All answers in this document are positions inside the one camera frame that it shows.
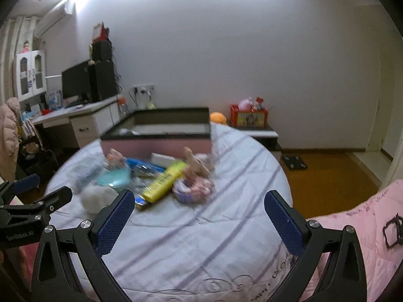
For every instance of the yellow highlighter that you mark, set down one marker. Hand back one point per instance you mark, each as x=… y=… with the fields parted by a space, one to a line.
x=165 y=181

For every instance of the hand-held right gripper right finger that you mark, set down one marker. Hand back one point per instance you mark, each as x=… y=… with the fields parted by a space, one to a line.
x=285 y=226

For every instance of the white air conditioner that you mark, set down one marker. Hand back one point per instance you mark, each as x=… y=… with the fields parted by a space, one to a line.
x=53 y=19

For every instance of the white plush toy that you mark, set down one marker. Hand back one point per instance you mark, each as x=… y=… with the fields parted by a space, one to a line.
x=94 y=198

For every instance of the red white toy figure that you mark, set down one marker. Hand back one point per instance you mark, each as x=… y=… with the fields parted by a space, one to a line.
x=259 y=103

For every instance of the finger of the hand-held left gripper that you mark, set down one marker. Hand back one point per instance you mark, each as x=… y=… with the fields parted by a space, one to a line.
x=26 y=183
x=52 y=199

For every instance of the small pink doll figure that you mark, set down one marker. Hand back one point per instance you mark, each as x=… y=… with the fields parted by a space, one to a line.
x=25 y=46

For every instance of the dark blue tin case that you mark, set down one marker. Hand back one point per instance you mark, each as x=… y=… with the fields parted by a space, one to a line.
x=140 y=202

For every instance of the black computer monitor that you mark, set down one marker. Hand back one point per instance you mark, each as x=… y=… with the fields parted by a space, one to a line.
x=75 y=80

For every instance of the white desk with drawers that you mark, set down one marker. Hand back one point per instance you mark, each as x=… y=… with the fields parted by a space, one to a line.
x=88 y=116

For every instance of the black frame object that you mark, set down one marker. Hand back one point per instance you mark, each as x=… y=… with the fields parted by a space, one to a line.
x=384 y=231

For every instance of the small white box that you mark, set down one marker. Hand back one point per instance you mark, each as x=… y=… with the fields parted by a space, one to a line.
x=163 y=158

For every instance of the yellow snack bag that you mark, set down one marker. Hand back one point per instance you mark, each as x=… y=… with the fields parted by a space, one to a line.
x=150 y=103

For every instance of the pink down jacket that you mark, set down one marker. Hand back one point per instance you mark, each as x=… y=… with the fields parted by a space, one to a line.
x=9 y=132

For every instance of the black bathroom scale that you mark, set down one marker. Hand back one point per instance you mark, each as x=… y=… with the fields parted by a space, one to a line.
x=292 y=162

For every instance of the pink quilt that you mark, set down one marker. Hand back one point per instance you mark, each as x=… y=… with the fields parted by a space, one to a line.
x=355 y=226

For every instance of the red desk calendar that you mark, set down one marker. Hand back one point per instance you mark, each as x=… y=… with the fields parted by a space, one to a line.
x=101 y=33

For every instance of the blue white box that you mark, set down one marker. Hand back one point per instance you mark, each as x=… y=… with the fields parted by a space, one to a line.
x=55 y=99

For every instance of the small beige doll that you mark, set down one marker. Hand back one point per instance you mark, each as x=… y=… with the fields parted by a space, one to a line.
x=195 y=163

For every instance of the black keyboard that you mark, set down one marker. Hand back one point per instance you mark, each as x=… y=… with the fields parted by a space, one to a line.
x=74 y=103

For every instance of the beige curtain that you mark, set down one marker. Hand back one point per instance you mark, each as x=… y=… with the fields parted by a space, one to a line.
x=9 y=53

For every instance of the red desk item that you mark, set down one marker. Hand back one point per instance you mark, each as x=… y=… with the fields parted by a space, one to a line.
x=45 y=111

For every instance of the black office chair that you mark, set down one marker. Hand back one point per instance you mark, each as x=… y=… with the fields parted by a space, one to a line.
x=34 y=160

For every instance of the round bed with striped sheet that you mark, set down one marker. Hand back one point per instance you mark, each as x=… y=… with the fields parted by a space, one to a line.
x=204 y=226

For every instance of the pink box with black rim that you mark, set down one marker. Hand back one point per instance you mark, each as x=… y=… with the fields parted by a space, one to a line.
x=141 y=146

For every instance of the red printed crate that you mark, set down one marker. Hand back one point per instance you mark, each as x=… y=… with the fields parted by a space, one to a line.
x=248 y=118

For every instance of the black computer tower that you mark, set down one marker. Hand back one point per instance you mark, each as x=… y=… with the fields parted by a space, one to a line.
x=102 y=80

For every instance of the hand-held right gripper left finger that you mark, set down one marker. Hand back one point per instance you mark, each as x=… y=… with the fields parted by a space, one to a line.
x=115 y=223

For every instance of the white desk lamp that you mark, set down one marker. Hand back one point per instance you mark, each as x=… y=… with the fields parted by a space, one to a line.
x=53 y=76

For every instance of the clear bottle with orange cap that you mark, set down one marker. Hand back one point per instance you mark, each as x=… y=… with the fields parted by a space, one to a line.
x=122 y=105

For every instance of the white glass door cabinet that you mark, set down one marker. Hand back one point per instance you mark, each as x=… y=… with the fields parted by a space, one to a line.
x=30 y=75

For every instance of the pink plush toy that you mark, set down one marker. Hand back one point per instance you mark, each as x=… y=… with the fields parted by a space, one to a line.
x=245 y=103

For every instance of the small black speaker box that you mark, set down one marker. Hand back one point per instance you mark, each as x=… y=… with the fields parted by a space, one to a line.
x=102 y=50

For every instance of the beige handheld fan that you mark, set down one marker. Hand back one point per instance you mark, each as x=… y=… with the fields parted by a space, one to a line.
x=91 y=56

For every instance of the bright blue plastic item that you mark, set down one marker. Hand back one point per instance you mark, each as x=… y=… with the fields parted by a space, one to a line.
x=138 y=165

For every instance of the teal round case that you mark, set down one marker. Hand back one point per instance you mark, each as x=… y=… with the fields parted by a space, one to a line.
x=113 y=177

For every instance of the orange plush octopus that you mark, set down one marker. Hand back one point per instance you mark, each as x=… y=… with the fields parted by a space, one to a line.
x=218 y=118

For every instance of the white wall socket strip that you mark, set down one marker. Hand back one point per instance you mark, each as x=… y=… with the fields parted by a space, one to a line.
x=143 y=87

